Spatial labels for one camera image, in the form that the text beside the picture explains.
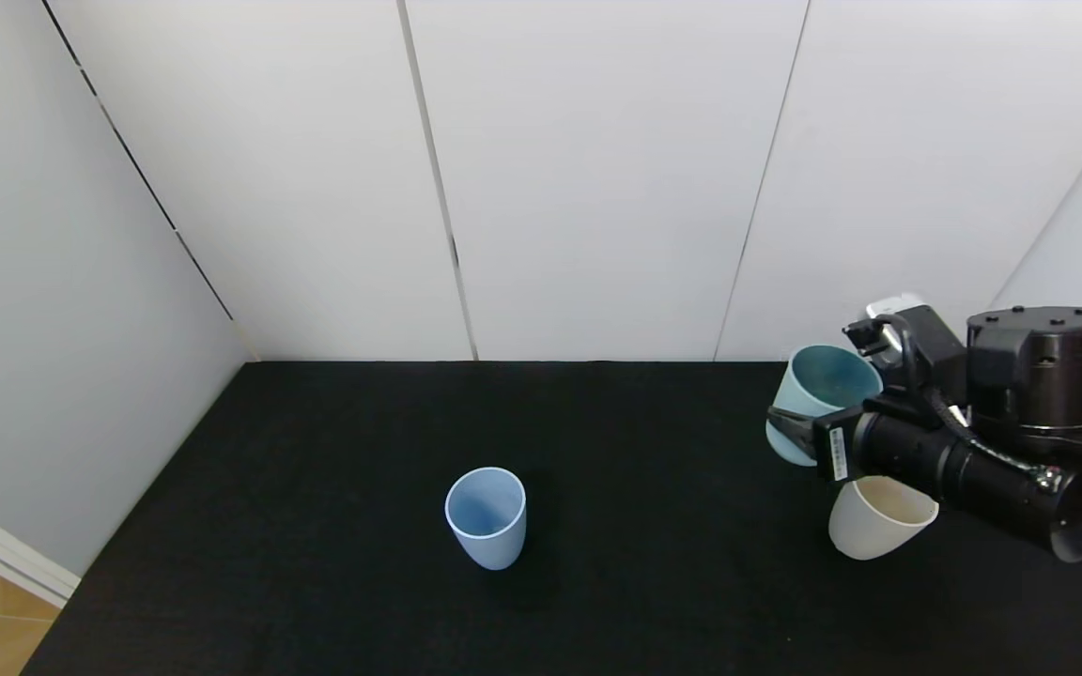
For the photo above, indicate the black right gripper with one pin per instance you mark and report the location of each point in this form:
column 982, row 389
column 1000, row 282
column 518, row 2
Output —
column 835, row 445

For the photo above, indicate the teal plastic cup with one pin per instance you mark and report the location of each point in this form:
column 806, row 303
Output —
column 809, row 390

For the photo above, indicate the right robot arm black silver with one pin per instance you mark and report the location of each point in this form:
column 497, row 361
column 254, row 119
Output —
column 973, row 469

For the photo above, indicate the beige plastic cup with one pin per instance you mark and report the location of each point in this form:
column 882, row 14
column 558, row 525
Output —
column 870, row 530

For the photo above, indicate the light blue plastic cup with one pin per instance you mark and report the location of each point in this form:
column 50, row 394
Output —
column 489, row 545

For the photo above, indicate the black table cloth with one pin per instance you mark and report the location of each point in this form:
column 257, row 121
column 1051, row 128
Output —
column 316, row 516

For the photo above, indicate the white wrist camera black mount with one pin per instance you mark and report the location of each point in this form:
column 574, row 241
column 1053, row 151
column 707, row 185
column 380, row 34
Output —
column 940, row 343

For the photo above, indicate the white wall trim strip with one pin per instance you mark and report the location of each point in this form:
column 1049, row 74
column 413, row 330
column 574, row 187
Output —
column 6, row 554

